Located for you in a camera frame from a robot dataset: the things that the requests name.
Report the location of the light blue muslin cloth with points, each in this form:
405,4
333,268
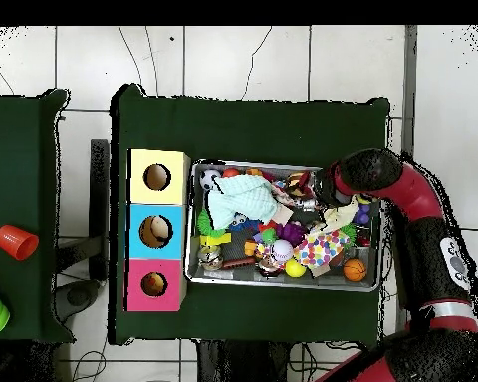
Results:
243,197

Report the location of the large green spiky ball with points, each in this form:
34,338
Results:
205,225

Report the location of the plush hamburger toy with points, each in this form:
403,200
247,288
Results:
296,185

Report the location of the yellow plush duck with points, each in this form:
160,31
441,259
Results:
154,283

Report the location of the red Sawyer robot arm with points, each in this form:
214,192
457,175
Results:
418,195

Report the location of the wooden box with three holes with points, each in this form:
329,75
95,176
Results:
171,191

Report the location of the shallow mesh bin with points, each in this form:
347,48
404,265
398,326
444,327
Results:
334,282

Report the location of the blue spiky ball with eyes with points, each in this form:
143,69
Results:
241,223

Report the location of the red ball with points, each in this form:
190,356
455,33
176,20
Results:
231,173

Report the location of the small soccer ball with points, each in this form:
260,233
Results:
209,179

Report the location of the purple spiky rubber toy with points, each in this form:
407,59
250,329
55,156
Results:
290,232

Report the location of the white toy baseball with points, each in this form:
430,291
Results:
282,250

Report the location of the dark green tablecloth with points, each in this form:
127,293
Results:
243,131
24,278

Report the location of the polka dot cloth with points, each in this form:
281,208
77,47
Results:
320,250

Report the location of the small orange basketball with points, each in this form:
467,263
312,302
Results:
354,269

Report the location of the orange plastic cup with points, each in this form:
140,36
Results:
16,242

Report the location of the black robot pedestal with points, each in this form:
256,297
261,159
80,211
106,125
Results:
243,362

